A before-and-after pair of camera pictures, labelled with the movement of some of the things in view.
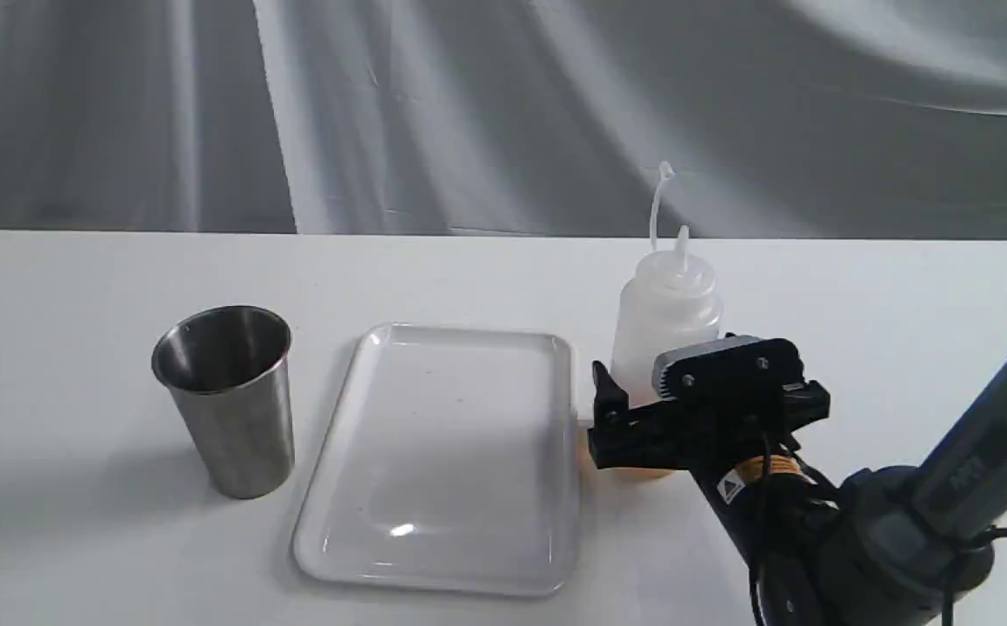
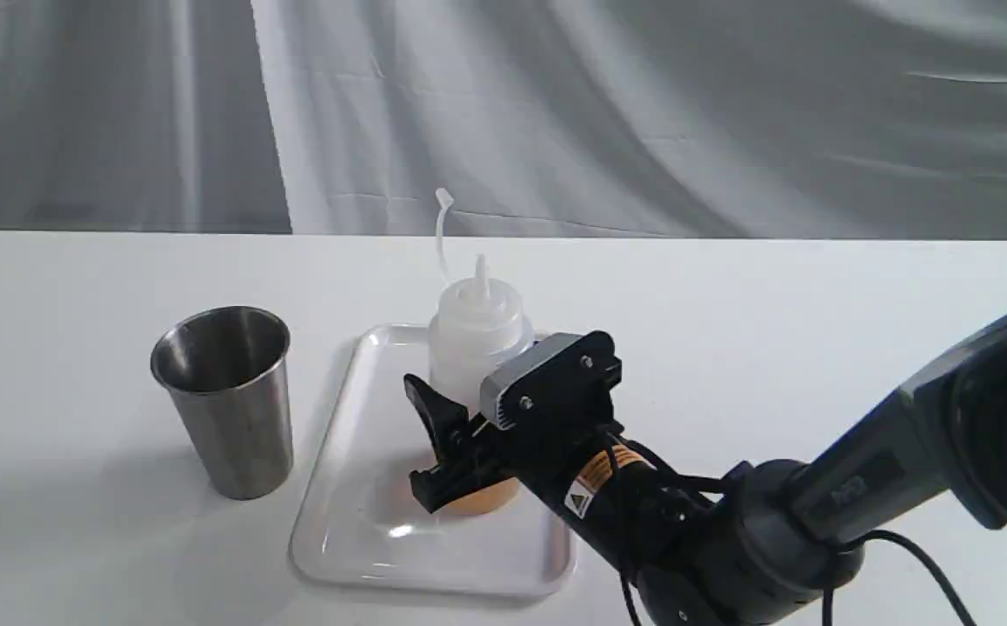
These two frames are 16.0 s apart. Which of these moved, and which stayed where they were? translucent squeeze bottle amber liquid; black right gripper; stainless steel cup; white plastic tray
Moved: translucent squeeze bottle amber liquid; black right gripper
Stayed: stainless steel cup; white plastic tray
